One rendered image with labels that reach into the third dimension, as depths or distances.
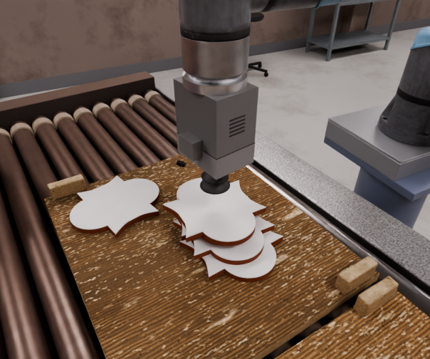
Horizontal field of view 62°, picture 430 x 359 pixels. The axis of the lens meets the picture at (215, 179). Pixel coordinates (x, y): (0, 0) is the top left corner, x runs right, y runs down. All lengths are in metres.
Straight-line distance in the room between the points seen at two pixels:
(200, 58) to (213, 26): 0.03
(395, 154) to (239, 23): 0.54
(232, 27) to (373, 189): 0.67
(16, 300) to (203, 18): 0.42
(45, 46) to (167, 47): 1.15
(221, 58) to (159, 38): 3.52
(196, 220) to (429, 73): 0.56
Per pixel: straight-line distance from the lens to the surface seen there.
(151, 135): 0.84
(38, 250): 0.61
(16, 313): 0.54
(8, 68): 3.74
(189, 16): 0.39
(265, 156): 0.76
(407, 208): 0.99
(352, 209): 0.66
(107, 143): 0.83
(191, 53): 0.39
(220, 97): 0.39
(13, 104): 1.03
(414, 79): 0.87
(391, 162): 0.84
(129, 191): 0.62
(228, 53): 0.39
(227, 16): 0.38
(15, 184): 0.77
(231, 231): 0.49
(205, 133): 0.42
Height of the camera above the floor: 1.32
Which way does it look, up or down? 36 degrees down
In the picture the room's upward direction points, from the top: straight up
